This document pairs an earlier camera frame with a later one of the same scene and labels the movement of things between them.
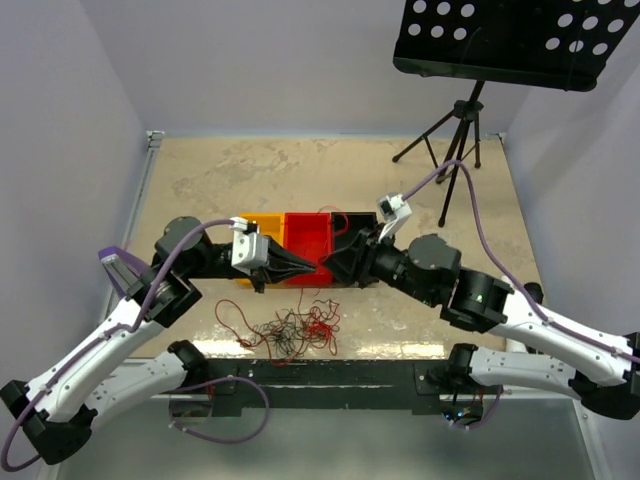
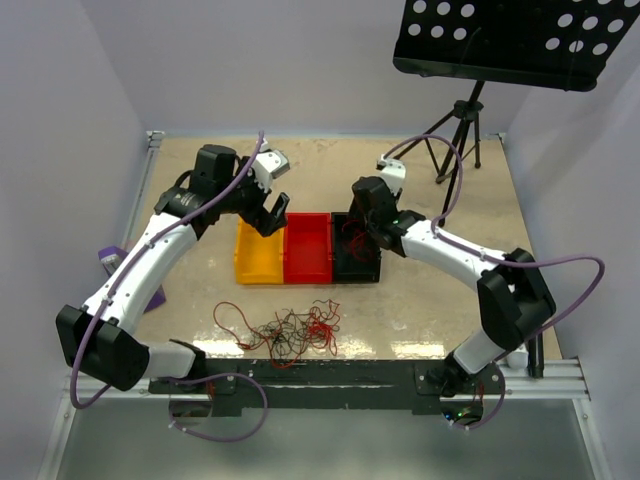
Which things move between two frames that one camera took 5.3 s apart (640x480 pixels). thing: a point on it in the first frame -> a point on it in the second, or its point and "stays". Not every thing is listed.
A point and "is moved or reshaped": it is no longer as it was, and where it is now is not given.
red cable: (321, 328) is moved or reshaped
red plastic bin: (309, 236) stays
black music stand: (559, 45) stays
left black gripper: (283, 265) -> (259, 217)
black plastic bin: (345, 230) stays
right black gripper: (357, 259) -> (356, 212)
